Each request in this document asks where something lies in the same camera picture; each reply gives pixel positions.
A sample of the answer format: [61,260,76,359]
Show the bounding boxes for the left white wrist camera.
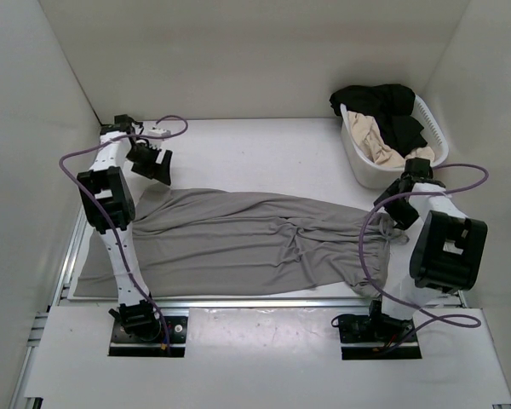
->
[147,127,171,139]

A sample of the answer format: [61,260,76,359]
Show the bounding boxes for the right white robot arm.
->
[365,158,488,341]

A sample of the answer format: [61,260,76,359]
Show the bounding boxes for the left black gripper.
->
[124,143,171,187]

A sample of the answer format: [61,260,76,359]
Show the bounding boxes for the left aluminium rail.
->
[46,123,112,306]

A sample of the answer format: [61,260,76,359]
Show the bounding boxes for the black trousers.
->
[329,84,428,157]

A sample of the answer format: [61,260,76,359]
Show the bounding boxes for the aluminium rail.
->
[433,291,468,308]
[157,297,370,309]
[46,123,112,306]

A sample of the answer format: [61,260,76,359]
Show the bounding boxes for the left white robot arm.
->
[76,114,172,344]

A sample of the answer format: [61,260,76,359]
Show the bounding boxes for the white laundry basket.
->
[340,95,450,190]

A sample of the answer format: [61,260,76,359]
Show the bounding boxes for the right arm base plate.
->
[330,314,422,360]

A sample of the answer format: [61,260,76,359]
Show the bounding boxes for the beige trousers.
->
[347,111,435,168]

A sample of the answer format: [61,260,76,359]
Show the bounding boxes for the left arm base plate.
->
[108,309,188,358]

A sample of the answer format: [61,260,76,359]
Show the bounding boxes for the right aluminium rail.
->
[433,291,468,308]

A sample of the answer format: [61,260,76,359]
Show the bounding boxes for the grey trousers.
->
[75,187,410,299]

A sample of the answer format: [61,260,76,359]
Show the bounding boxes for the front aluminium rail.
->
[157,297,370,309]

